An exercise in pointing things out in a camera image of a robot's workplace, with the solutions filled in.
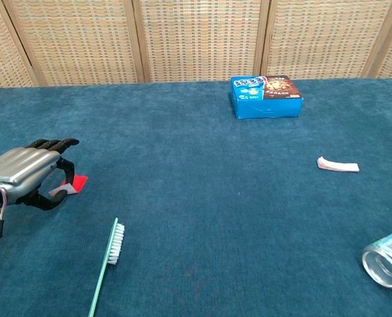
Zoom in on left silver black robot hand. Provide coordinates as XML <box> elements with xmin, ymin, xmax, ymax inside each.
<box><xmin>0</xmin><ymin>137</ymin><xmax>80</xmax><ymax>211</ymax></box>

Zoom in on small red packet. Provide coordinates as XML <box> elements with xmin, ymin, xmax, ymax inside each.
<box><xmin>48</xmin><ymin>174</ymin><xmax>89</xmax><ymax>196</ymax></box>

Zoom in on green toothbrush white bristles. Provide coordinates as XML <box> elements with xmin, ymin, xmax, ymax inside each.
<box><xmin>87</xmin><ymin>217</ymin><xmax>126</xmax><ymax>317</ymax></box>

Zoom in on blue carpet table cloth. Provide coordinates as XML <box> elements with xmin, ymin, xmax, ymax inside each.
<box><xmin>0</xmin><ymin>78</ymin><xmax>392</xmax><ymax>317</ymax></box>

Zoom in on blue brown cookie box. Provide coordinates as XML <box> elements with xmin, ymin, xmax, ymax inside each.
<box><xmin>229</xmin><ymin>75</ymin><xmax>304</xmax><ymax>120</ymax></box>

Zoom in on small white folded strip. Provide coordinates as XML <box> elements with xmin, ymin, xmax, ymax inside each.
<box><xmin>317</xmin><ymin>156</ymin><xmax>360</xmax><ymax>174</ymax></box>

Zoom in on light blue drink can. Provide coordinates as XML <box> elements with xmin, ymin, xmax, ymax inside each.
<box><xmin>362</xmin><ymin>226</ymin><xmax>392</xmax><ymax>290</ymax></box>

